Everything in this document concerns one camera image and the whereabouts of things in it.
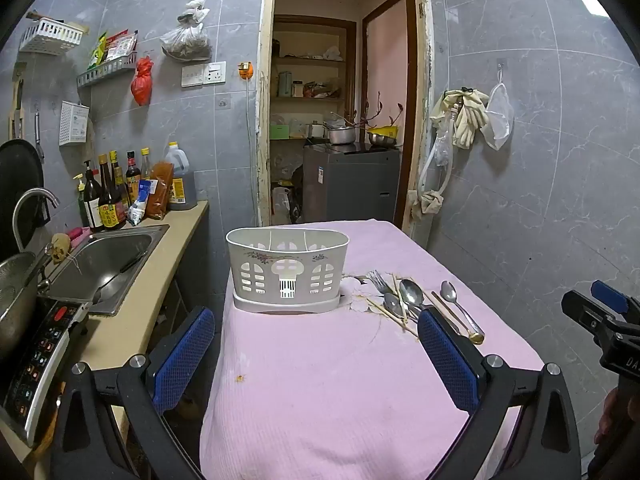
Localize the large steel pot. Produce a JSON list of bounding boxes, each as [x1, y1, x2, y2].
[[0, 251, 51, 361]]

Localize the black spatula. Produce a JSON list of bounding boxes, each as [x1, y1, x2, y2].
[[91, 252, 151, 305]]

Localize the cream door frame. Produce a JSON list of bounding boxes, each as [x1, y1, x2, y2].
[[256, 0, 435, 241]]

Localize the white wall box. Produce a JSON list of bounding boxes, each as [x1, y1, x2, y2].
[[59, 101, 91, 147]]

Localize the small steel pot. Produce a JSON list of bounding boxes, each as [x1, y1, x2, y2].
[[325, 125, 357, 146]]

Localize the large steel spoon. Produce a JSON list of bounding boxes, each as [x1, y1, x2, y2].
[[399, 278, 436, 313]]

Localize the clear plastic bag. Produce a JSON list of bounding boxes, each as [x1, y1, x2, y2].
[[434, 125, 453, 168]]

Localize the white hose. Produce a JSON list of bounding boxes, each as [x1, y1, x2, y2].
[[419, 110, 458, 196]]

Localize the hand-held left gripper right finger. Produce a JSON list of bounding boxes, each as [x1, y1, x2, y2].
[[416, 307, 583, 480]]

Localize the black wok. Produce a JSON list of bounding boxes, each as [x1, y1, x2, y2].
[[0, 139, 46, 261]]

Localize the grey washing machine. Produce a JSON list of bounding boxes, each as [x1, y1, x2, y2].
[[302, 142, 402, 226]]

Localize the red plastic bag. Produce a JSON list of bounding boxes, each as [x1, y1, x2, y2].
[[131, 56, 155, 107]]

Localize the white cable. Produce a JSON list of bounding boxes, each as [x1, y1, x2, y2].
[[246, 80, 258, 136]]

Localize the white wall switch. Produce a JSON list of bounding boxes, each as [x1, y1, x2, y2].
[[181, 64, 207, 88]]

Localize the induction cooker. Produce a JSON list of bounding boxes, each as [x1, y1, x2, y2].
[[0, 297, 93, 448]]

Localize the white wall basket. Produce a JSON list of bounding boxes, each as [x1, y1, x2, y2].
[[19, 17, 84, 55]]

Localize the small steel spoon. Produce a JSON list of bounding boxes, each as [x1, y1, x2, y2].
[[383, 292, 418, 326]]

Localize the steel sink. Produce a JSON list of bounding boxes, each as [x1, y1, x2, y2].
[[42, 224, 171, 317]]

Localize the white utensil holder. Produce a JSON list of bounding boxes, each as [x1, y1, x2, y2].
[[226, 226, 351, 315]]

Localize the slim steel spoon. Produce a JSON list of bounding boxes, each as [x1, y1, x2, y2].
[[440, 280, 485, 338]]

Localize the steel faucet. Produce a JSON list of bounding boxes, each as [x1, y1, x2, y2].
[[12, 187, 60, 253]]

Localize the loofah scrubber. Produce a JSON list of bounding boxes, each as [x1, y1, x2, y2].
[[50, 232, 72, 264]]

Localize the wooden shelf unit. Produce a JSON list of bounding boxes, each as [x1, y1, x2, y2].
[[270, 15, 357, 161]]

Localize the dark pump bottle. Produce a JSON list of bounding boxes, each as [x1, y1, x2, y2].
[[82, 160, 106, 233]]

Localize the soy sauce bottle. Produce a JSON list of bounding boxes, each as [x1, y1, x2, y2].
[[97, 154, 127, 231]]

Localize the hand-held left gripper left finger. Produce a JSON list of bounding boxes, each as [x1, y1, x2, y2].
[[50, 306, 216, 480]]

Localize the person's right hand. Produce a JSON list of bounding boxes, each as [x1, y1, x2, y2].
[[595, 389, 623, 443]]

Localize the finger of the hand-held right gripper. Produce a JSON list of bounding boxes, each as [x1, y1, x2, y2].
[[561, 289, 618, 343], [590, 280, 640, 317]]

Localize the clear bag of dried goods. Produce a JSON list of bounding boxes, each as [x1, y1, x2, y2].
[[160, 0, 213, 63]]

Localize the beige rag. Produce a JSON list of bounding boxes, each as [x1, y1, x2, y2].
[[410, 189, 445, 218]]

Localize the wooden cutting board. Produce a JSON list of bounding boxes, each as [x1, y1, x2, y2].
[[9, 62, 28, 141]]

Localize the orange spice bag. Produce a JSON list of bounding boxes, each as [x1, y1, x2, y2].
[[146, 161, 174, 221]]

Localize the grey wall shelf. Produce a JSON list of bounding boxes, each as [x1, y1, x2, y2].
[[76, 52, 137, 88]]

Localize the red snack packet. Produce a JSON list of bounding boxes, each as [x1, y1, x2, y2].
[[105, 30, 137, 61]]

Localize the green soap bottle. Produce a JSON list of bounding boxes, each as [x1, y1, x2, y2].
[[74, 174, 91, 228]]

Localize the blue white packet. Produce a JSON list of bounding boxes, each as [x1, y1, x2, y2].
[[127, 180, 153, 226]]

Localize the pink floral tablecloth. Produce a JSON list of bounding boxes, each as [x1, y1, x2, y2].
[[199, 219, 546, 480]]

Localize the white mesh bag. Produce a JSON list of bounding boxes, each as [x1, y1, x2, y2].
[[481, 82, 515, 152]]

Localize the beige kitchen counter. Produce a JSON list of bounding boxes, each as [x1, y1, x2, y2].
[[0, 200, 210, 480]]

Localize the red plant twigs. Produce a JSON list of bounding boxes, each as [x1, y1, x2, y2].
[[350, 92, 403, 131]]

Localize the white plastic bag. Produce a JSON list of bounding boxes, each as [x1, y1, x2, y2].
[[271, 186, 292, 221]]

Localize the green snack packet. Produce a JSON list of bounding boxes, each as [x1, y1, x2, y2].
[[89, 32, 108, 71]]

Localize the wooden chopstick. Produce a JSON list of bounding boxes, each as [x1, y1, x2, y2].
[[391, 273, 408, 333], [372, 290, 407, 322], [366, 297, 419, 337]]

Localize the dark sauce bottle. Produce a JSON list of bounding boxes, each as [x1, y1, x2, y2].
[[125, 151, 142, 201], [110, 150, 132, 201]]

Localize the oil jug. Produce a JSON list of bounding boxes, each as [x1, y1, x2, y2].
[[164, 141, 198, 211]]

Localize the cream rubber gloves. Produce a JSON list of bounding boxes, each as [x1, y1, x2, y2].
[[431, 87, 490, 150]]

